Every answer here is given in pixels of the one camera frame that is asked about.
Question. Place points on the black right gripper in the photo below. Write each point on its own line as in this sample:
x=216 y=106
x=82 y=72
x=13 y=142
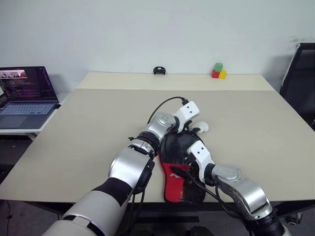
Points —
x=190 y=164

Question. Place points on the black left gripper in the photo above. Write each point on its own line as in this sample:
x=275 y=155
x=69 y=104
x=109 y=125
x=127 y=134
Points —
x=188 y=124

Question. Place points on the black and red bag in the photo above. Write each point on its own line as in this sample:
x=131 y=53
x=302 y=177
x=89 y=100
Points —
x=177 y=147

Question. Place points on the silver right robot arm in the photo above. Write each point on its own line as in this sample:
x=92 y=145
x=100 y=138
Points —
x=246 y=189

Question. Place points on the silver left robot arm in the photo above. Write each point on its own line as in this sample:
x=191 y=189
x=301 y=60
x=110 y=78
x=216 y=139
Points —
x=133 y=169

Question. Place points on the red cube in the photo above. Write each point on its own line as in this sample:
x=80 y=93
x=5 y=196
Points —
x=215 y=74

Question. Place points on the yellow cube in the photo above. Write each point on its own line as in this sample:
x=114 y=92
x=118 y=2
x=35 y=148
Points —
x=223 y=74

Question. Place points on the dark rounded shape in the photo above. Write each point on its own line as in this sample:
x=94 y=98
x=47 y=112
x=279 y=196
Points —
x=200 y=231

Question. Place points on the green cube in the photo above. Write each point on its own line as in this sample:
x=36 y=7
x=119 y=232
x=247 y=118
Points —
x=218 y=67

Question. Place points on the small black plastic clamp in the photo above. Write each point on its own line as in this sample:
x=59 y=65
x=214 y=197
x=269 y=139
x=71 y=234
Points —
x=159 y=70

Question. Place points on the black office chair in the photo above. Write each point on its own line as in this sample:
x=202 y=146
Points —
x=300 y=81

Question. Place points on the black chair caster base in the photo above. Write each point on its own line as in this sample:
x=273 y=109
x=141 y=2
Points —
x=294 y=217

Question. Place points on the small black usb dongle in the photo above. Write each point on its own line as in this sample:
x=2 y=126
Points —
x=57 y=106

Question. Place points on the white side desk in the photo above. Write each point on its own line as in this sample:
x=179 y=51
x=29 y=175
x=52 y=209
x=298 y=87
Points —
x=19 y=131

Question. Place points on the dark blue open laptop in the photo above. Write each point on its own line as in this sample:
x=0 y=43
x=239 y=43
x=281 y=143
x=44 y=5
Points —
x=27 y=98

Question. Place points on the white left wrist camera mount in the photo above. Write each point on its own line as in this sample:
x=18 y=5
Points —
x=189 y=110

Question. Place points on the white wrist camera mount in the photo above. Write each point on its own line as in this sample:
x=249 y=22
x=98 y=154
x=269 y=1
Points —
x=189 y=110
x=200 y=153

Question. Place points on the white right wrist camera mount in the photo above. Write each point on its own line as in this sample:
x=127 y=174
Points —
x=200 y=153

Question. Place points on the black table frame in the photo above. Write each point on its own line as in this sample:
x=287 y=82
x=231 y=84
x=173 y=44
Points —
x=37 y=205

